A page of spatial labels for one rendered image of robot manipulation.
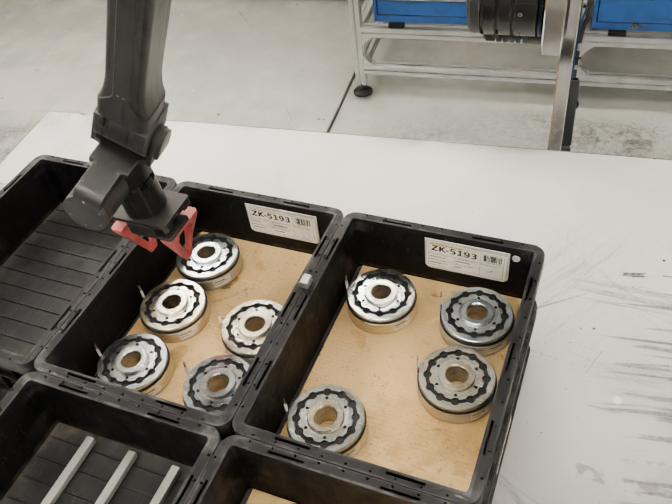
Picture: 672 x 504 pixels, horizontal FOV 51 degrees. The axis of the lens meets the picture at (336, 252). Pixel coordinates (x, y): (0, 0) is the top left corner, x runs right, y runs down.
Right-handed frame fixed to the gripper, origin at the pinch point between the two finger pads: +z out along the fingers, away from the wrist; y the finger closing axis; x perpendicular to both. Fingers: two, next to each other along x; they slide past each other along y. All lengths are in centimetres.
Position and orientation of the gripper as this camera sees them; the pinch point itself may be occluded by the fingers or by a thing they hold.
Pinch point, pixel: (169, 249)
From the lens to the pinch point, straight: 106.8
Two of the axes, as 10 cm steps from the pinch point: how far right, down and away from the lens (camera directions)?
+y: 9.0, 1.9, -3.9
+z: 1.7, 6.6, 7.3
